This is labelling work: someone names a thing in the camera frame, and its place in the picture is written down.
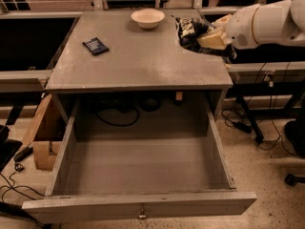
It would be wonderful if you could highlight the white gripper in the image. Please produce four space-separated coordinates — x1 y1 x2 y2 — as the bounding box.
197 5 259 50

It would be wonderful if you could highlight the blue chip bag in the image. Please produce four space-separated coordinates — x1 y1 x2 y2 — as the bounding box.
174 17 236 58

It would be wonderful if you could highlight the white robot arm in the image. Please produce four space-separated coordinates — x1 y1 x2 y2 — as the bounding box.
197 0 305 50

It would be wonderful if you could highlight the open grey top drawer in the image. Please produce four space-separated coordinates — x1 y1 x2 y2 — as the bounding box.
23 96 257 223

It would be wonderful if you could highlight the brass drawer knob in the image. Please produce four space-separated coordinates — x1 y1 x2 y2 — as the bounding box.
137 207 148 220

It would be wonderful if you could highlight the white ceramic bowl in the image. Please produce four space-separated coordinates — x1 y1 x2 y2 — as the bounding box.
131 9 165 29

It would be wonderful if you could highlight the black stand leg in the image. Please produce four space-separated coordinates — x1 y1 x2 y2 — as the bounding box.
236 95 264 144

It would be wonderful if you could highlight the grey wooden cabinet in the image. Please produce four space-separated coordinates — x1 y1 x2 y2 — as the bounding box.
46 10 233 115

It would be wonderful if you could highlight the small dark blue packet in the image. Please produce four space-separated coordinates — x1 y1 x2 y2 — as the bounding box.
83 37 109 55

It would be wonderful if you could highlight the cardboard box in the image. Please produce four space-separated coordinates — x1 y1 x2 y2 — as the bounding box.
22 94 65 171

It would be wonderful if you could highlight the black cable under cabinet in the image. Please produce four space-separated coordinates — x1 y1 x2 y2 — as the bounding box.
91 95 141 128

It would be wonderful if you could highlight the black floor cable right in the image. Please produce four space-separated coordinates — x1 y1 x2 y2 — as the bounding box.
221 73 299 157

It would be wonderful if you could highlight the black floor cable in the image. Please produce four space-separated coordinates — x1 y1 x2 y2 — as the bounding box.
0 162 46 208
221 73 299 157

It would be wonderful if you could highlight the black floor cable left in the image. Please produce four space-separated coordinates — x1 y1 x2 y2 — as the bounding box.
0 162 46 208

